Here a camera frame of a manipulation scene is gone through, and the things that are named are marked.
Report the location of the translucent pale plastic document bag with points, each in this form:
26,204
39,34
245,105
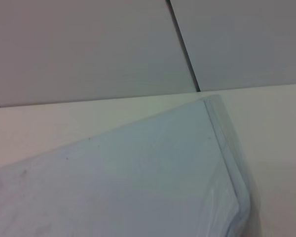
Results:
128,177

